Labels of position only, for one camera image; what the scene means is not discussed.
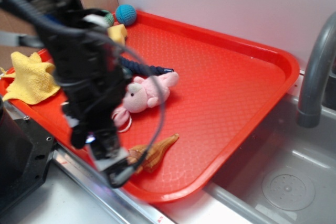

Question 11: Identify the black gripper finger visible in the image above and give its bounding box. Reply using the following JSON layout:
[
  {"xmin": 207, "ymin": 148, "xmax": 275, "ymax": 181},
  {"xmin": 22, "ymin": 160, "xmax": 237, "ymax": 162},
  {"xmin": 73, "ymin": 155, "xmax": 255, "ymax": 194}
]
[{"xmin": 103, "ymin": 158, "xmax": 135, "ymax": 188}]

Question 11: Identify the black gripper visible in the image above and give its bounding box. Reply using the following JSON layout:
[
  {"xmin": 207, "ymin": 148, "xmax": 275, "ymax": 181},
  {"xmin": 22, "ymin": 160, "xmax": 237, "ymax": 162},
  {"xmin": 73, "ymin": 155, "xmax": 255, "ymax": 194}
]
[{"xmin": 35, "ymin": 9, "xmax": 130, "ymax": 168}]

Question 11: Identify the brown spiral seashell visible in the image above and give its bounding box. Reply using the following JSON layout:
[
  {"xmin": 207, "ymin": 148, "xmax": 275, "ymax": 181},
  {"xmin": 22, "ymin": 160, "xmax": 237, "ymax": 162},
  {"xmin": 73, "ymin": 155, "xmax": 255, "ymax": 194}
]
[{"xmin": 127, "ymin": 133, "xmax": 180, "ymax": 174}]

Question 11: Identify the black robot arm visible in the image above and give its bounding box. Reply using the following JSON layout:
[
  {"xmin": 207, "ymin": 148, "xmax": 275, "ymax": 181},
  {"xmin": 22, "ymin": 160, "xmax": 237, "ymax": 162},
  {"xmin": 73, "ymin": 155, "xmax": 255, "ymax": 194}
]
[{"xmin": 1, "ymin": 0, "xmax": 135, "ymax": 188}]

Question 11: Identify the pink plush bunny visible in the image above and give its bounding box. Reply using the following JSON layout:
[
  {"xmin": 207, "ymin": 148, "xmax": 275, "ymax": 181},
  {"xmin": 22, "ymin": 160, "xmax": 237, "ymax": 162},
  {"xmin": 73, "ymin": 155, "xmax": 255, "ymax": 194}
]
[{"xmin": 112, "ymin": 72, "xmax": 179, "ymax": 133}]

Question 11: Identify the yellow cloth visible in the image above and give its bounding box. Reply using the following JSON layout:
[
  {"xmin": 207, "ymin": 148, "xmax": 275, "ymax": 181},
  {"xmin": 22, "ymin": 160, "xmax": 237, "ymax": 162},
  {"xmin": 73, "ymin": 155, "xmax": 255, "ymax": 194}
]
[{"xmin": 1, "ymin": 52, "xmax": 60, "ymax": 105}]

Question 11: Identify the yellow sponge wedge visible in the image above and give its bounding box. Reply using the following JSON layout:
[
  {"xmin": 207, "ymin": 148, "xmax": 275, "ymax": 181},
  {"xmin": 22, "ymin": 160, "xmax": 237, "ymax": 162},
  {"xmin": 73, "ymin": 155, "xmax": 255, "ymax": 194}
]
[{"xmin": 107, "ymin": 24, "xmax": 128, "ymax": 46}]

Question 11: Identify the green knitted ball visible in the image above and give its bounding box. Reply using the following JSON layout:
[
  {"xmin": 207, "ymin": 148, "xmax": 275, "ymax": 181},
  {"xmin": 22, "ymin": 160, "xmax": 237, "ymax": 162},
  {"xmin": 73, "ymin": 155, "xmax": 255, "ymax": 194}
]
[{"xmin": 102, "ymin": 10, "xmax": 114, "ymax": 27}]

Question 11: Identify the red plastic tray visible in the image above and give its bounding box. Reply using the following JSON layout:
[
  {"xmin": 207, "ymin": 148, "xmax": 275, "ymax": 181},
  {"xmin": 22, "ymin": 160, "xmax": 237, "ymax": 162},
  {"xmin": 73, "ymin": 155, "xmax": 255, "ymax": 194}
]
[{"xmin": 0, "ymin": 10, "xmax": 300, "ymax": 204}]

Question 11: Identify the blue knitted ball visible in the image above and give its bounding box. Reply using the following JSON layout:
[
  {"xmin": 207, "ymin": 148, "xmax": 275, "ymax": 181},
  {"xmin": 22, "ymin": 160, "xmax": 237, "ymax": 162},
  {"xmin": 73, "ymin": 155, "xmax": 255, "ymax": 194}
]
[{"xmin": 115, "ymin": 4, "xmax": 137, "ymax": 26}]

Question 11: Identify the steel sink basin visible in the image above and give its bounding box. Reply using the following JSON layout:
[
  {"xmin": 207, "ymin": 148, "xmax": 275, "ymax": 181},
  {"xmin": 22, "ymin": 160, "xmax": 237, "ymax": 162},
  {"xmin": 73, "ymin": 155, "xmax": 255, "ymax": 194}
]
[{"xmin": 205, "ymin": 95, "xmax": 335, "ymax": 223}]

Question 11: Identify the sink drain cover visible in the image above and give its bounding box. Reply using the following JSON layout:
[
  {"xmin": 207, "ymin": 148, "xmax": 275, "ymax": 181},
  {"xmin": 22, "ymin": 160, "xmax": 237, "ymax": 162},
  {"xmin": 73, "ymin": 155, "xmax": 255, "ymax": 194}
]
[{"xmin": 261, "ymin": 168, "xmax": 315, "ymax": 211}]

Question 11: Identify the grey faucet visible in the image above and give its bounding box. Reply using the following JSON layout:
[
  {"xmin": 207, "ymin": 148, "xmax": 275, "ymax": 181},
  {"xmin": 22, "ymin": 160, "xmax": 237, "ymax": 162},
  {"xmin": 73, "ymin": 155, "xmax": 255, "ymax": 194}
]
[{"xmin": 296, "ymin": 13, "xmax": 335, "ymax": 128}]

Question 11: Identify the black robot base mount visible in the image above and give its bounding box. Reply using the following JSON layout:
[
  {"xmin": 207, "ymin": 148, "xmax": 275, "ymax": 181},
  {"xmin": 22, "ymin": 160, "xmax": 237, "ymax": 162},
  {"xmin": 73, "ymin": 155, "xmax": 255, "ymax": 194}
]
[{"xmin": 1, "ymin": 101, "xmax": 55, "ymax": 215}]

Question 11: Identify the dark purple rope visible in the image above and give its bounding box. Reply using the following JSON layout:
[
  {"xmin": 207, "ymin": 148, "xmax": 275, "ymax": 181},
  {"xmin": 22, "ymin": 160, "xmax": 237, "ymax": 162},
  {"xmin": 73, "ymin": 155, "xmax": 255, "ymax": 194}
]
[{"xmin": 117, "ymin": 55, "xmax": 175, "ymax": 76}]

